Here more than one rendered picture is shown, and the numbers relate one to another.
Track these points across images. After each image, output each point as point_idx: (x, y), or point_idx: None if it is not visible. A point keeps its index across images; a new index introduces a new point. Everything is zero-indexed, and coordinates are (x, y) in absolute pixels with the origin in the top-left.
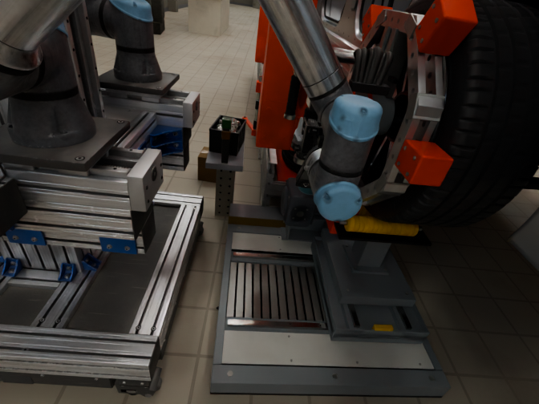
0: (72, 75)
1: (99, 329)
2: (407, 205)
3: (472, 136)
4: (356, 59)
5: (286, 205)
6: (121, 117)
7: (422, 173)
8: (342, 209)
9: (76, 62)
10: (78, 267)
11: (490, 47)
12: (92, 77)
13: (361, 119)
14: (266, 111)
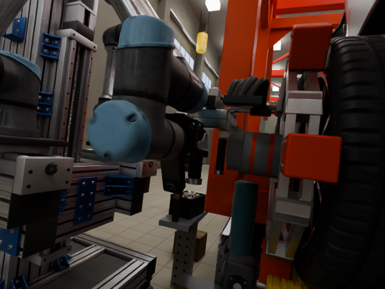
0: (29, 96)
1: None
2: (322, 241)
3: (368, 116)
4: (231, 82)
5: (223, 273)
6: (92, 162)
7: (298, 158)
8: (109, 133)
9: (65, 115)
10: (4, 285)
11: (360, 43)
12: (79, 131)
13: (130, 22)
14: (212, 179)
